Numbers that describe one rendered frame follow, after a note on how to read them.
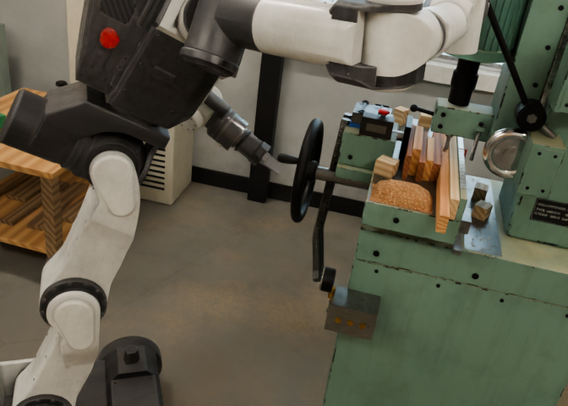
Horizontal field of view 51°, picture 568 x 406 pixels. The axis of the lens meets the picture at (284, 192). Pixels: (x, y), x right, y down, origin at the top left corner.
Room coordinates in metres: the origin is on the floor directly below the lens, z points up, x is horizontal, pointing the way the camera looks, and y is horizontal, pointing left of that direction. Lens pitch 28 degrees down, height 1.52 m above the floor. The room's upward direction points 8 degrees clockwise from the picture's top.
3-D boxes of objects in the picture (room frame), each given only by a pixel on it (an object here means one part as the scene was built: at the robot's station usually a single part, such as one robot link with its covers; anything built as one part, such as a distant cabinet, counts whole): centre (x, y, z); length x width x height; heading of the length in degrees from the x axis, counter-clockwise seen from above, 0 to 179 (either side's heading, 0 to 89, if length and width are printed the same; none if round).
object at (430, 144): (1.39, -0.35, 0.93); 0.16 x 0.02 x 0.06; 170
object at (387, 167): (1.33, -0.24, 0.92); 0.05 x 0.04 x 0.04; 62
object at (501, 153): (1.27, -0.50, 1.02); 0.12 x 0.03 x 0.12; 80
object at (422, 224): (1.46, -0.29, 0.87); 0.61 x 0.30 x 0.06; 170
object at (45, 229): (2.13, 1.00, 0.32); 0.66 x 0.57 x 0.64; 169
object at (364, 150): (1.47, -0.21, 0.91); 0.15 x 0.14 x 0.09; 170
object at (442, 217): (1.34, -0.38, 0.92); 0.54 x 0.02 x 0.04; 170
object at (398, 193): (1.21, -0.27, 0.92); 0.14 x 0.09 x 0.04; 80
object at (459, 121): (1.41, -0.41, 1.03); 0.14 x 0.07 x 0.09; 80
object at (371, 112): (1.47, -0.20, 0.99); 0.13 x 0.11 x 0.06; 170
